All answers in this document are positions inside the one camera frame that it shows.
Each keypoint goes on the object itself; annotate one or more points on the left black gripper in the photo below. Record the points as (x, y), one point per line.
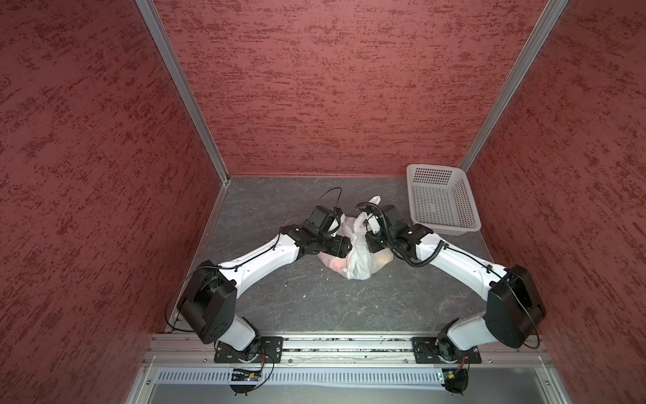
(340, 248)

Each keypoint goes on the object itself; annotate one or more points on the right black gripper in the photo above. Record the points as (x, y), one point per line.
(374, 247)

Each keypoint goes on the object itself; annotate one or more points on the white plastic bag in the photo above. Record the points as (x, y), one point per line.
(360, 263)

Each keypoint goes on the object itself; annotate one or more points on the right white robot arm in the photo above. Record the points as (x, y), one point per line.
(514, 308)

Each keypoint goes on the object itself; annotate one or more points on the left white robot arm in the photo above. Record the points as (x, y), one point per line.
(208, 302)

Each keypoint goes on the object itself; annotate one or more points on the white perforated plastic basket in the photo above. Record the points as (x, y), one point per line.
(440, 198)

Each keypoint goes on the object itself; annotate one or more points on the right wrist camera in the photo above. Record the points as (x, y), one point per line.
(386, 219)

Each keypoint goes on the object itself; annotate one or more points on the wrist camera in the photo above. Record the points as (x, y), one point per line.
(323, 222)
(386, 219)

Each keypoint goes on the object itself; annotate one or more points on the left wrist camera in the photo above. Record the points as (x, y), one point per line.
(323, 222)

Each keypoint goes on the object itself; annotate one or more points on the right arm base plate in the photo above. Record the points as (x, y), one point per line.
(441, 351)

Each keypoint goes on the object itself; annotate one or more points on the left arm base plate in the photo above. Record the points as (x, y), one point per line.
(262, 349)

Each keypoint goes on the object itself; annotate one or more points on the aluminium front rail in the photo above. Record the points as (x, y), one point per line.
(374, 349)

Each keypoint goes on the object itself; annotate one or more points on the white slotted cable duct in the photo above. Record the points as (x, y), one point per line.
(426, 378)

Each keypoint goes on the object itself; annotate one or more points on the right aluminium corner post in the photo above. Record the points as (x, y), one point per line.
(546, 21)

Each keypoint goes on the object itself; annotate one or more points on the aluminium corner post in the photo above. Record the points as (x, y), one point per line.
(546, 21)
(155, 26)

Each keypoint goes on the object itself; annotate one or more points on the left aluminium corner post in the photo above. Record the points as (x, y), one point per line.
(155, 26)

